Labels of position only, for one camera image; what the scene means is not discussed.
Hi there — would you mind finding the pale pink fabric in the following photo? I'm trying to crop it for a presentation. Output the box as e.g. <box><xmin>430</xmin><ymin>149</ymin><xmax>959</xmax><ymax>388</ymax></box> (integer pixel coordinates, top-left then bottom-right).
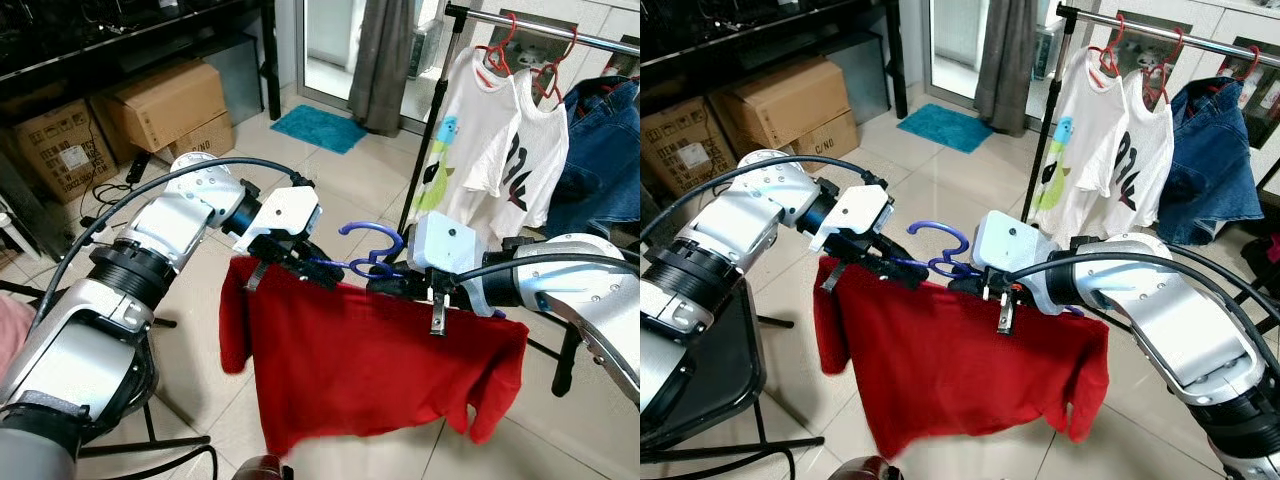
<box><xmin>0</xmin><ymin>295</ymin><xmax>36</xmax><ymax>376</ymax></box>

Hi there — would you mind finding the black shelf rack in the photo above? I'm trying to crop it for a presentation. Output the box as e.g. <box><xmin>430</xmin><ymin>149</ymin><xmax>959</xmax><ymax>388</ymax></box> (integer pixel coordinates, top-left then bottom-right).
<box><xmin>640</xmin><ymin>0</ymin><xmax>906</xmax><ymax>116</ymax></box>
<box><xmin>0</xmin><ymin>0</ymin><xmax>281</xmax><ymax>121</ymax></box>

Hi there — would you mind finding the red t-shirt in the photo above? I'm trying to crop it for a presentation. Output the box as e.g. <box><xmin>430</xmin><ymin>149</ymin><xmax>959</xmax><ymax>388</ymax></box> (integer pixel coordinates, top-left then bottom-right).
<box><xmin>812</xmin><ymin>255</ymin><xmax>1111</xmax><ymax>461</ymax></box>
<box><xmin>218</xmin><ymin>255</ymin><xmax>531</xmax><ymax>459</ymax></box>

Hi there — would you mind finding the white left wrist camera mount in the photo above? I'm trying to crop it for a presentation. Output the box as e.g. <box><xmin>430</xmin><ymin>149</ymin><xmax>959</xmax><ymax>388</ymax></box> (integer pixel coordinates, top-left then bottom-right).
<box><xmin>808</xmin><ymin>183</ymin><xmax>893</xmax><ymax>251</ymax></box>
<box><xmin>235</xmin><ymin>185</ymin><xmax>323</xmax><ymax>254</ymax></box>

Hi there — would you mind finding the metal clothes rack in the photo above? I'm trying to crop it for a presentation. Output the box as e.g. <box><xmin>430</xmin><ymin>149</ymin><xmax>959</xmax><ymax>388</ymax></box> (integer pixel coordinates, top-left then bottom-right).
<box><xmin>395</xmin><ymin>3</ymin><xmax>641</xmax><ymax>399</ymax></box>
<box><xmin>1020</xmin><ymin>3</ymin><xmax>1280</xmax><ymax>226</ymax></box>

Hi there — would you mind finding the robot left leg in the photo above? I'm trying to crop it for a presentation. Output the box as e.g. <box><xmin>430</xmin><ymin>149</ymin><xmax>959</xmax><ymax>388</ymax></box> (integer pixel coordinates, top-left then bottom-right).
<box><xmin>232</xmin><ymin>455</ymin><xmax>296</xmax><ymax>480</ymax></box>
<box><xmin>828</xmin><ymin>455</ymin><xmax>901</xmax><ymax>480</ymax></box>

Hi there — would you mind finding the grey metal panel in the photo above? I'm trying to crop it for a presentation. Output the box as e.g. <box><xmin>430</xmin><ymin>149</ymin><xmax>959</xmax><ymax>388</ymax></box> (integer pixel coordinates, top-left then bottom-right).
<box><xmin>195</xmin><ymin>35</ymin><xmax>266</xmax><ymax>126</ymax></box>
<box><xmin>820</xmin><ymin>35</ymin><xmax>891</xmax><ymax>123</ymax></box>

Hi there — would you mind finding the black chair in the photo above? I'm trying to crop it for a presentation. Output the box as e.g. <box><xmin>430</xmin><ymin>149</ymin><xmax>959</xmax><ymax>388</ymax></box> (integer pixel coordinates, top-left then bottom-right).
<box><xmin>75</xmin><ymin>280</ymin><xmax>216</xmax><ymax>480</ymax></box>
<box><xmin>640</xmin><ymin>280</ymin><xmax>831</xmax><ymax>480</ymax></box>

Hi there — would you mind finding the cardboard box with white label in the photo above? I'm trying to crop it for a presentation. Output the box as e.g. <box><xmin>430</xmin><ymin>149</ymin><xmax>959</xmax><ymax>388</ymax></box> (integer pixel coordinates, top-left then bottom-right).
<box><xmin>640</xmin><ymin>95</ymin><xmax>749</xmax><ymax>201</ymax></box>
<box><xmin>12</xmin><ymin>100</ymin><xmax>121</xmax><ymax>206</ymax></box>

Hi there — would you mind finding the large plain cardboard box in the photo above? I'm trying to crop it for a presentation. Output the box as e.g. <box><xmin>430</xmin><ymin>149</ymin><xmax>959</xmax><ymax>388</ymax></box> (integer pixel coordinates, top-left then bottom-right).
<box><xmin>720</xmin><ymin>55</ymin><xmax>853</xmax><ymax>146</ymax></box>
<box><xmin>95</xmin><ymin>58</ymin><xmax>229</xmax><ymax>153</ymax></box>

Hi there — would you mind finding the magenta fabric item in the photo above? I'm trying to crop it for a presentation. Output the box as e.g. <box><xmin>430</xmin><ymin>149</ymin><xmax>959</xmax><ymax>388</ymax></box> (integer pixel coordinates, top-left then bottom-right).
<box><xmin>1245</xmin><ymin>230</ymin><xmax>1280</xmax><ymax>291</ymax></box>

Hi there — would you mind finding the purple clothes hanger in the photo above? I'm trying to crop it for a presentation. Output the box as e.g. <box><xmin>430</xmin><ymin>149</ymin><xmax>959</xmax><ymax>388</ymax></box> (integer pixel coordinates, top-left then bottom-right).
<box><xmin>305</xmin><ymin>222</ymin><xmax>411</xmax><ymax>286</ymax></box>
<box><xmin>885</xmin><ymin>220</ymin><xmax>976</xmax><ymax>281</ymax></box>

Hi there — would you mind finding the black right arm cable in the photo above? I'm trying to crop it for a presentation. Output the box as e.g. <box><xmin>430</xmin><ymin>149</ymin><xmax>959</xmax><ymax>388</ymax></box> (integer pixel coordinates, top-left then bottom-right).
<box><xmin>450</xmin><ymin>250</ymin><xmax>641</xmax><ymax>286</ymax></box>
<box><xmin>1005</xmin><ymin>250</ymin><xmax>1280</xmax><ymax>371</ymax></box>

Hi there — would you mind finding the blue denim jacket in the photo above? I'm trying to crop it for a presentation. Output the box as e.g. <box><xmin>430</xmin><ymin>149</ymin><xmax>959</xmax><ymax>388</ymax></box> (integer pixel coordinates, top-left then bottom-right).
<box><xmin>545</xmin><ymin>78</ymin><xmax>641</xmax><ymax>241</ymax></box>
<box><xmin>1158</xmin><ymin>78</ymin><xmax>1266</xmax><ymax>246</ymax></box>

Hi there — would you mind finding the teal floor mat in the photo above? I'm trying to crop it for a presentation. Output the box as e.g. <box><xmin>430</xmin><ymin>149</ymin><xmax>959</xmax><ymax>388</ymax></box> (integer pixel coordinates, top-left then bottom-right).
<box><xmin>897</xmin><ymin>103</ymin><xmax>996</xmax><ymax>154</ymax></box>
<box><xmin>270</xmin><ymin>105</ymin><xmax>369</xmax><ymax>154</ymax></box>

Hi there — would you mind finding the cardboard box printed C/NO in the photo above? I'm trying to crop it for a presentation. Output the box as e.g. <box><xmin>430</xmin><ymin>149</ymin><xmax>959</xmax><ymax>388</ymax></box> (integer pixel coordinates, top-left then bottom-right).
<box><xmin>150</xmin><ymin>110</ymin><xmax>236</xmax><ymax>161</ymax></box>
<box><xmin>780</xmin><ymin>108</ymin><xmax>861</xmax><ymax>161</ymax></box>

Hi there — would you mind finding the grey curtain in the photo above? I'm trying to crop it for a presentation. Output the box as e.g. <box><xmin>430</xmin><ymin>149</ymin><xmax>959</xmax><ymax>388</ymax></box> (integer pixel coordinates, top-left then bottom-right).
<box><xmin>975</xmin><ymin>0</ymin><xmax>1043</xmax><ymax>138</ymax></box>
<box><xmin>348</xmin><ymin>0</ymin><xmax>416</xmax><ymax>138</ymax></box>

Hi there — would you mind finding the white glass door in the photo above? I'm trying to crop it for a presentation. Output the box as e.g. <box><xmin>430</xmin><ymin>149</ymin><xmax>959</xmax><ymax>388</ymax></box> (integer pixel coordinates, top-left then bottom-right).
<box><xmin>295</xmin><ymin>0</ymin><xmax>446</xmax><ymax>106</ymax></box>
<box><xmin>925</xmin><ymin>0</ymin><xmax>1061</xmax><ymax>101</ymax></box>

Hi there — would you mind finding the white t-shirt green print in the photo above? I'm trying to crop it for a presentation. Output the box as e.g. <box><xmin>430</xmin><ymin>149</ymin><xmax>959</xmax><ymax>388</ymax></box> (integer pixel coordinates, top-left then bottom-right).
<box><xmin>410</xmin><ymin>45</ymin><xmax>521</xmax><ymax>241</ymax></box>
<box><xmin>1030</xmin><ymin>45</ymin><xmax>1126</xmax><ymax>246</ymax></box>

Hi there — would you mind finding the white glass-front cabinet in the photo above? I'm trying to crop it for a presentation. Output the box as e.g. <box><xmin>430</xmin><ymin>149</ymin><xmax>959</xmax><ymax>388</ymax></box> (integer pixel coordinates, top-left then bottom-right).
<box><xmin>470</xmin><ymin>0</ymin><xmax>641</xmax><ymax>81</ymax></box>
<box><xmin>1090</xmin><ymin>0</ymin><xmax>1280</xmax><ymax>121</ymax></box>

